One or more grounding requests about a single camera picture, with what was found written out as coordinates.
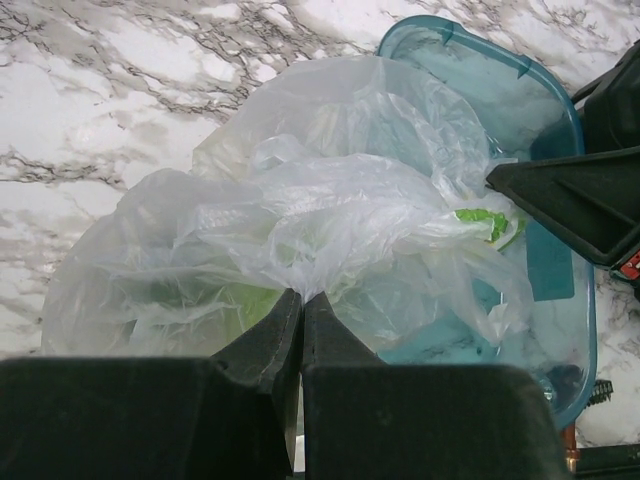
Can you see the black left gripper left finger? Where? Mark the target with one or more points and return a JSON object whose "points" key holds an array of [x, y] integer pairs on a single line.
{"points": [[228, 416]]}

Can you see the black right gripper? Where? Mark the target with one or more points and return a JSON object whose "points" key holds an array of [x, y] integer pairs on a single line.
{"points": [[590, 202]]}

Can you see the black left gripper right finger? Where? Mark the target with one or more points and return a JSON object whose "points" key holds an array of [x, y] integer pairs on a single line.
{"points": [[364, 419]]}

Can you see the clear plastic bag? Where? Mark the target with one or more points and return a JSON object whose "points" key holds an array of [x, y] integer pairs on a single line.
{"points": [[360, 178]]}

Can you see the teal transparent plastic tray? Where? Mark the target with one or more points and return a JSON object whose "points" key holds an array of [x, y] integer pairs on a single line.
{"points": [[530, 118]]}

